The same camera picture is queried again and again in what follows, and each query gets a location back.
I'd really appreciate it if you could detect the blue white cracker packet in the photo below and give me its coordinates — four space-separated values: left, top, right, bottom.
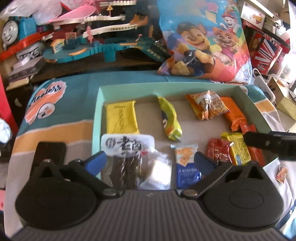
171 144 202 189

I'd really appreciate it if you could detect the mint green cardboard box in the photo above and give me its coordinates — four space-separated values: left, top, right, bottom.
91 83 280 167

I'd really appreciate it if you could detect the clear plastic snack pouch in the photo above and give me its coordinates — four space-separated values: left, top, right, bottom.
137 149 172 190

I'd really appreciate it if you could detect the orange snack bar packet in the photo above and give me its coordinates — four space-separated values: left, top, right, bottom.
221 97 247 132

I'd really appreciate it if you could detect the yellow Winsun snack bar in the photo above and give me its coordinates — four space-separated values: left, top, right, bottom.
105 100 139 134

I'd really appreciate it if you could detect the teal toy race track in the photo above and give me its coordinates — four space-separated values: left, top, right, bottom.
43 1 169 63

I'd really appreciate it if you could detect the Thomas train toy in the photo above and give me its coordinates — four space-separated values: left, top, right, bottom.
1 15 37 50

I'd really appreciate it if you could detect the white HKS box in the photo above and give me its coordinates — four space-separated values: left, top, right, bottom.
16 41 46 60

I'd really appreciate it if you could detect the white label braised meat pack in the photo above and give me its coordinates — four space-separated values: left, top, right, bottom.
100 134 155 190

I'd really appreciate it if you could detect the black smartphone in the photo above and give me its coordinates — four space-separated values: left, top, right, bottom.
30 142 66 176

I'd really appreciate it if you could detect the Union Jack red box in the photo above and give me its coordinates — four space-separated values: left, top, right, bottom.
248 31 290 75

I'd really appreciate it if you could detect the red crinkled snack packet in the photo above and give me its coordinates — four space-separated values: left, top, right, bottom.
206 138 232 162

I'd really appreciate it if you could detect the Paw Patrol snack bag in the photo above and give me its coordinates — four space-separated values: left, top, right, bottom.
158 1 252 84

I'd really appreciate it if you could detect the orange noodle snack packet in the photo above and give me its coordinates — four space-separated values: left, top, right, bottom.
186 90 230 121

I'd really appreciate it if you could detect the yellow green cartoon snack packet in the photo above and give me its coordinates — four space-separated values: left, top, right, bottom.
158 96 183 142

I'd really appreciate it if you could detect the long red snack packet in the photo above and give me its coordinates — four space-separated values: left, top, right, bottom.
239 120 266 167

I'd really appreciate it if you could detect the yellow square snack packet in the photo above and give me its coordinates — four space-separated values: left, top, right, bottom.
221 132 251 166

